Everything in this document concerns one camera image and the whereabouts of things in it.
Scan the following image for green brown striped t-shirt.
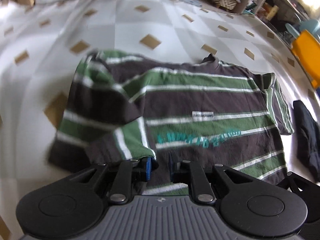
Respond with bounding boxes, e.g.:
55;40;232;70
49;50;293;196

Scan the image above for black folded garment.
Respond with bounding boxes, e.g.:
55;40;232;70
293;100;319;182

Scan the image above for white checkered tablecloth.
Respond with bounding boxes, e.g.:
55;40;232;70
1;0;319;239

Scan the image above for orange plastic chair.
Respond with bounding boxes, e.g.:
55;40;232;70
291;30;320;89

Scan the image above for light blue desk chair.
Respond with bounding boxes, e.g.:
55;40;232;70
285;19;319;41

